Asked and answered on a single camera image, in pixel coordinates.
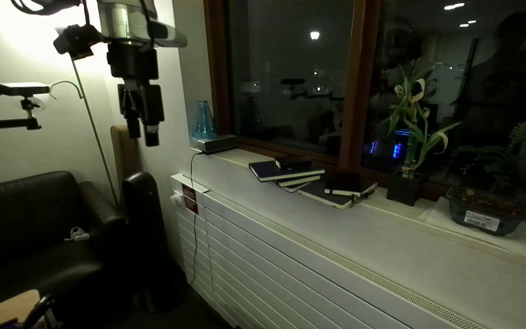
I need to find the window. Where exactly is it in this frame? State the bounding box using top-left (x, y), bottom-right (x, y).
top-left (203, 0), bottom-right (526, 225)

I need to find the black chair frame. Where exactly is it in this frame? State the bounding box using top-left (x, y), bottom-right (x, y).
top-left (22, 294), bottom-right (57, 329)

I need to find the potted bamboo plant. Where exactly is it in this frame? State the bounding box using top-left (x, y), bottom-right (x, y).
top-left (381, 61), bottom-right (463, 207)

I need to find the beige padded board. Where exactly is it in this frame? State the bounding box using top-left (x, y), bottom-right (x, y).
top-left (110, 125), bottom-right (141, 216)

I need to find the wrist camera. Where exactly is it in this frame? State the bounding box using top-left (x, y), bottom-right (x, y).
top-left (53, 24), bottom-right (105, 61)

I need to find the white cable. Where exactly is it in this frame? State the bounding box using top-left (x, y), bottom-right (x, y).
top-left (64, 227), bottom-right (91, 242)

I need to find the red label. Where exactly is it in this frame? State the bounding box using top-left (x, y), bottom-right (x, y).
top-left (181, 184), bottom-right (200, 216)

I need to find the black leather armchair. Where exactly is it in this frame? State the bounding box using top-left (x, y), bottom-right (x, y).
top-left (0, 171), bottom-right (130, 317)

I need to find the thick black notebook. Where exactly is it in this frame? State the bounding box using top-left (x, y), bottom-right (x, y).
top-left (324, 171), bottom-right (379, 198)

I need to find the black cable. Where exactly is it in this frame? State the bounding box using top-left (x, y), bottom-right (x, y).
top-left (184, 150), bottom-right (205, 287)

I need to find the blue glass vase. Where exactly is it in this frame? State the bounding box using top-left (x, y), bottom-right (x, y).
top-left (192, 100), bottom-right (218, 140)

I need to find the large dark blue notebook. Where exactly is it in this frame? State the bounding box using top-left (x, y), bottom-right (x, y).
top-left (248, 159), bottom-right (326, 183)

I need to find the floor lamp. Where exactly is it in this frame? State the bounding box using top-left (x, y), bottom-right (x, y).
top-left (11, 55), bottom-right (120, 209)

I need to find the small black notebook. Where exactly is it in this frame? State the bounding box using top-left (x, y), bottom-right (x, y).
top-left (275, 156), bottom-right (313, 170)

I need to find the grey box device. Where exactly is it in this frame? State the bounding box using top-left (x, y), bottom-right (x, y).
top-left (197, 134), bottom-right (239, 155)

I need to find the camera on mount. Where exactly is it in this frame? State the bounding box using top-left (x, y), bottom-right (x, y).
top-left (0, 82), bottom-right (52, 133)

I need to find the wooden table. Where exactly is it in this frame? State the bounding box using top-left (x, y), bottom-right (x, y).
top-left (0, 289), bottom-right (41, 329)

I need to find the fern in glass bowl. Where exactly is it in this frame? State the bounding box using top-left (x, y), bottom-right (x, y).
top-left (445, 121), bottom-right (526, 237)

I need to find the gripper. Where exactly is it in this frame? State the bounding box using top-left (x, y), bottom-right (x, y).
top-left (106, 42), bottom-right (165, 148)

